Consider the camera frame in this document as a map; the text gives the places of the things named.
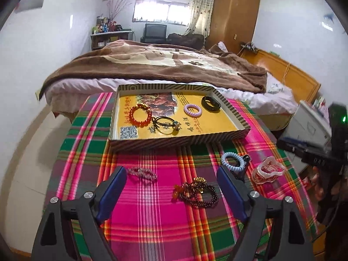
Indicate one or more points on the translucent pink hair claw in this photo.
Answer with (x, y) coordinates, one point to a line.
(268, 171)

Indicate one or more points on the wooden wardrobe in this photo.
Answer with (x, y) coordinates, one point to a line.
(233, 23)

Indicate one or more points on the white drawer cabinet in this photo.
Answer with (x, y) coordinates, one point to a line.
(308, 125)

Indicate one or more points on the patterned curtain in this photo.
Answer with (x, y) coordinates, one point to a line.
(200, 17)

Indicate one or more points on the black wristband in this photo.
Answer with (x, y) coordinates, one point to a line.
(210, 104)

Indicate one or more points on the wooden headboard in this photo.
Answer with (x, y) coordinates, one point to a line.
(304, 87)

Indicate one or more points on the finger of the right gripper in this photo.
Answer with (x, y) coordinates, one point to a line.
(297, 147)

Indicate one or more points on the colourful plaid tablecloth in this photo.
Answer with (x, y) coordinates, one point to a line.
(146, 223)

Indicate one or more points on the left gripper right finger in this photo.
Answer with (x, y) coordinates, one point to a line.
(288, 239)

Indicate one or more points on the brown paw print blanket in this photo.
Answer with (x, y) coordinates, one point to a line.
(135, 60)

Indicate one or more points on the person's right hand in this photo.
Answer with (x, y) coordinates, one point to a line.
(318, 190)

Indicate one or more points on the striped yellow cardboard tray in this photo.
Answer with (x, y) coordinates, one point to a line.
(151, 116)

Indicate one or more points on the black office chair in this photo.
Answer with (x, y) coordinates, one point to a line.
(154, 34)

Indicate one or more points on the window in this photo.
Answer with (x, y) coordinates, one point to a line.
(161, 11)

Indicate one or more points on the dried branch bouquet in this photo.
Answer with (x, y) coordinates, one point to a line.
(114, 9)

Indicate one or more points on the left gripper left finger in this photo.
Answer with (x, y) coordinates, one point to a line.
(55, 236)

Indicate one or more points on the desk with clutter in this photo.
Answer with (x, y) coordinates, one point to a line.
(106, 31)

